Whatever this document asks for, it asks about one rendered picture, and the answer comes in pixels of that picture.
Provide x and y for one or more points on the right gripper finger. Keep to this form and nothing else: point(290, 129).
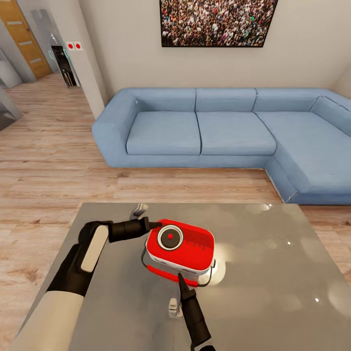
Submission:
point(183, 286)

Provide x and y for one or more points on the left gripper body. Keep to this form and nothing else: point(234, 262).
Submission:
point(136, 228)

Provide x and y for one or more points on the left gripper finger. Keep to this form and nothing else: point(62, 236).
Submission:
point(155, 224)

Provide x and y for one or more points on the sofa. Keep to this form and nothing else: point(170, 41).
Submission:
point(300, 137)

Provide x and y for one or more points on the radio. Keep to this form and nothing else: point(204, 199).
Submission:
point(181, 246)

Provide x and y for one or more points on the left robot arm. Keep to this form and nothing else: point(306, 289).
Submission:
point(51, 325)

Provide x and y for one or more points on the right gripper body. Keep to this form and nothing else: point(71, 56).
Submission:
point(191, 310)

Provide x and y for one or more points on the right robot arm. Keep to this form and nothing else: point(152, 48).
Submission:
point(190, 310)

